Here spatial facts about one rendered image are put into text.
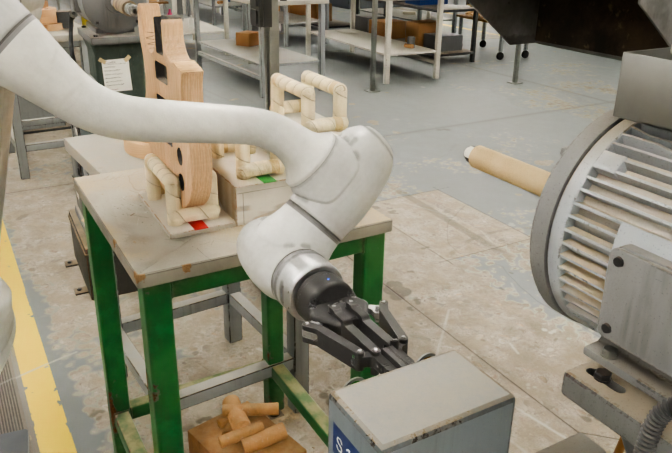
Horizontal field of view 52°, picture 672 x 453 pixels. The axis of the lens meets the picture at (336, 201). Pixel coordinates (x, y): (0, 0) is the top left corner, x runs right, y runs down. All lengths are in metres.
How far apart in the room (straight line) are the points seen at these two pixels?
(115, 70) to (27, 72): 2.16
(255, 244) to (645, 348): 0.58
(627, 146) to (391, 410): 0.33
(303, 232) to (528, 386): 1.81
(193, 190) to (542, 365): 1.77
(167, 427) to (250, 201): 0.51
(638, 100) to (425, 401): 0.34
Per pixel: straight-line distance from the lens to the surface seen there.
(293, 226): 1.01
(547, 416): 2.58
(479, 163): 0.95
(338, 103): 1.60
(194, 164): 1.41
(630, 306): 0.66
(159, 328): 1.43
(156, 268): 1.38
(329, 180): 1.00
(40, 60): 0.95
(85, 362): 2.85
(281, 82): 1.66
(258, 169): 1.53
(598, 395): 0.75
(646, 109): 0.69
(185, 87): 1.40
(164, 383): 1.50
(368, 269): 1.60
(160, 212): 1.60
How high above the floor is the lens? 1.54
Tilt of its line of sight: 21 degrees down
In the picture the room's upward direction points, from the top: 1 degrees clockwise
